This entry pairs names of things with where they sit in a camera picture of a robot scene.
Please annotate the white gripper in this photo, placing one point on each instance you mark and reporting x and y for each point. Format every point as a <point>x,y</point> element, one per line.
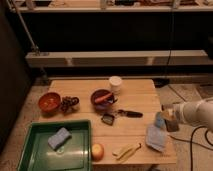
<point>172,112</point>

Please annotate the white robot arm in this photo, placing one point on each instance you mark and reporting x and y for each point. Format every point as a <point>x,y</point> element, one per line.
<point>195,113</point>

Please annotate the white plastic cup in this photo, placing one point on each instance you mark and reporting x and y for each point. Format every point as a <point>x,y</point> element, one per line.
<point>115,84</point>

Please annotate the blue folded cloth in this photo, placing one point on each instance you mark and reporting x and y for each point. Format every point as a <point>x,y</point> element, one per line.
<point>156,138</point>

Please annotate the wooden cutting board table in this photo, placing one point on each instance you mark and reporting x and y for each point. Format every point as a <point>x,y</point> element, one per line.
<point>137,95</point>

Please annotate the pale yellow banana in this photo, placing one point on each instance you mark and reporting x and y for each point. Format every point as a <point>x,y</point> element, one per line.
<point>125,152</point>

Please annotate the orange carrot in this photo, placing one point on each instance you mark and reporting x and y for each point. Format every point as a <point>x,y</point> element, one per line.
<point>102,98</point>

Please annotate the dark bowl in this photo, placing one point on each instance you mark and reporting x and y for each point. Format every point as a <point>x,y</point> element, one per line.
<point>105,104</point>

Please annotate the yellow red apple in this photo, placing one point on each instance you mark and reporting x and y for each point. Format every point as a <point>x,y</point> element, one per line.
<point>97,152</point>

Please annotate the dark grape bunch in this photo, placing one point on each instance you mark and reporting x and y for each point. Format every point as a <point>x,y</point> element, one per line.
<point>69,104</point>

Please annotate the green plastic tray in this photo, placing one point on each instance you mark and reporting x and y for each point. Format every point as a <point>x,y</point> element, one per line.
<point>73,155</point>

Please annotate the blue sponge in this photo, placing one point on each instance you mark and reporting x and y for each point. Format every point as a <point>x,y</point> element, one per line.
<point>58,138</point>

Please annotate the orange bowl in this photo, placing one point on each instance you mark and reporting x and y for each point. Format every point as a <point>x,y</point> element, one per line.
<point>49,102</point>

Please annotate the slanted metal pole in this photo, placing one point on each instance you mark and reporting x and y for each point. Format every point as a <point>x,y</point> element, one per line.
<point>34,47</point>

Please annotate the upper white shelf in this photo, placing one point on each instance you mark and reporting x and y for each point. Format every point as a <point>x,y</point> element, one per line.
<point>110,5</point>

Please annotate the grey metal shelf rail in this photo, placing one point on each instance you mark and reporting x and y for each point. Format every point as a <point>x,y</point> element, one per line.
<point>118,58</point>

